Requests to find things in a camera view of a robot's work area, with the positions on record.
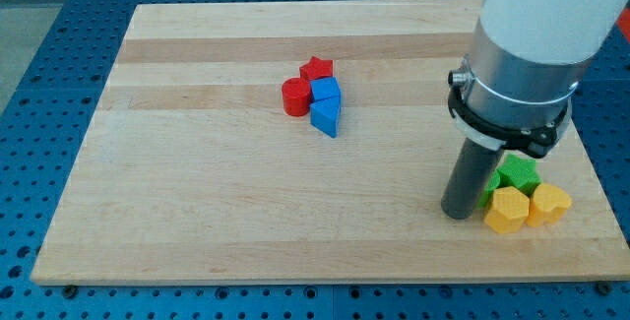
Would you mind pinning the blue cube block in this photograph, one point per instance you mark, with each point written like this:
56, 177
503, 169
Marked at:
325, 88

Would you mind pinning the green cylinder block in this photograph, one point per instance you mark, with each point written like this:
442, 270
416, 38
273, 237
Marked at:
493, 183

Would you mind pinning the black tool mount bracket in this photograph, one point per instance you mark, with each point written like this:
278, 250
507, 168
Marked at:
536, 141

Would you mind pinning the yellow heart block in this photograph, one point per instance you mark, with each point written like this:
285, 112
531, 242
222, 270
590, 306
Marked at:
548, 205

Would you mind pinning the green star block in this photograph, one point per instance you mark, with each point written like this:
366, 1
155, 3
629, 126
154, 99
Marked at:
519, 173

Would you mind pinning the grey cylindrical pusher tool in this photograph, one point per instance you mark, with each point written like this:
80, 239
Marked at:
468, 179

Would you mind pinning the yellow pentagon block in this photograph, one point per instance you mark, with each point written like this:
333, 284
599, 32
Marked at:
507, 210

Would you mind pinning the blue triangular block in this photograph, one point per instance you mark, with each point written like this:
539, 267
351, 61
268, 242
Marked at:
325, 115

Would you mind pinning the red cylinder block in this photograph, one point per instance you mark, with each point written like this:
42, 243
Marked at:
296, 94

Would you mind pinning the wooden board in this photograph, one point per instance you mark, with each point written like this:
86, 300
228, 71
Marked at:
191, 173

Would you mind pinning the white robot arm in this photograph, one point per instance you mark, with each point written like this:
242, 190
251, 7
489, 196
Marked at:
528, 56

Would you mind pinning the red star block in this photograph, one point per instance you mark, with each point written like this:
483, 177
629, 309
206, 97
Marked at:
316, 68

